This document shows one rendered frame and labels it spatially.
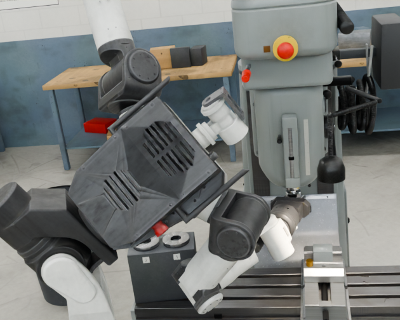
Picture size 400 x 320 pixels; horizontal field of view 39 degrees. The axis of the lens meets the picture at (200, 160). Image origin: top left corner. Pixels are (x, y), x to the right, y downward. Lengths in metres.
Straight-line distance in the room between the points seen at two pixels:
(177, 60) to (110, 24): 4.13
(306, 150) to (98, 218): 0.68
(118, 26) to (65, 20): 4.90
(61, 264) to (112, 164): 0.27
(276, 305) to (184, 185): 0.82
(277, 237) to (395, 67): 0.68
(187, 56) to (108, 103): 4.15
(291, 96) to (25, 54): 5.14
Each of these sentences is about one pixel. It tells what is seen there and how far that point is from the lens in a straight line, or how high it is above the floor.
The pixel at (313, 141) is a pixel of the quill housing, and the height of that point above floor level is 1.46.
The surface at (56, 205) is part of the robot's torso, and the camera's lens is 1.32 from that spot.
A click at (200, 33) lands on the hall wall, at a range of 5.95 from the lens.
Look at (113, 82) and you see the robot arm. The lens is 1.36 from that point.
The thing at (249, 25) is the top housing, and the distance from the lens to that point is 1.43.
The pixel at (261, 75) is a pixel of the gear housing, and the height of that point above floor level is 1.67.
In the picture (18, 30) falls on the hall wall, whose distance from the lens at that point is 6.51.
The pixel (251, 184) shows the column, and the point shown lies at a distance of 2.20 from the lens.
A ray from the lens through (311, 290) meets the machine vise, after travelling 1.83.
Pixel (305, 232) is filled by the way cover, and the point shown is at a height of 0.95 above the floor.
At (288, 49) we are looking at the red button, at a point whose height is 1.76.
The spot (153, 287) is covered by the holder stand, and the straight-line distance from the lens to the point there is 1.93.
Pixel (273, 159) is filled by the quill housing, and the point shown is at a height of 1.42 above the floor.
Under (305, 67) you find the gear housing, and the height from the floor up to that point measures 1.68.
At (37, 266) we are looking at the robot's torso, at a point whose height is 1.38.
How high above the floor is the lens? 2.04
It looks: 21 degrees down
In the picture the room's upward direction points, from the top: 7 degrees counter-clockwise
